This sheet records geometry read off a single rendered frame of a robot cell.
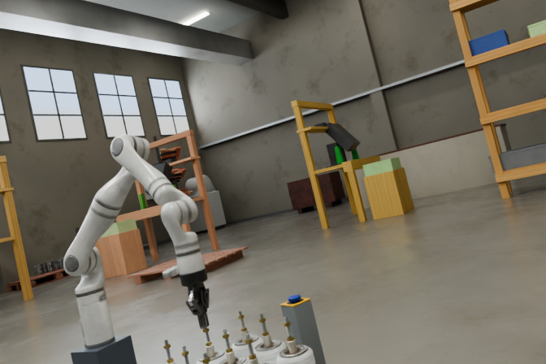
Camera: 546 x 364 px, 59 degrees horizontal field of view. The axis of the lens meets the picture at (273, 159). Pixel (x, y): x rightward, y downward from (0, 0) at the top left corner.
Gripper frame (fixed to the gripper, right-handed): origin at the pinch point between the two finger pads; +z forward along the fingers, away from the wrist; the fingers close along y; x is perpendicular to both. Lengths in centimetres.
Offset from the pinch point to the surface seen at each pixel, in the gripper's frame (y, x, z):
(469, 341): 47, -73, 35
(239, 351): 4.0, -6.9, 11.4
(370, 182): 497, -51, -12
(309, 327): 16.0, -26.2, 11.8
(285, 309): 16.1, -20.1, 5.3
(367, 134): 1059, -68, -108
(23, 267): 448, 426, -6
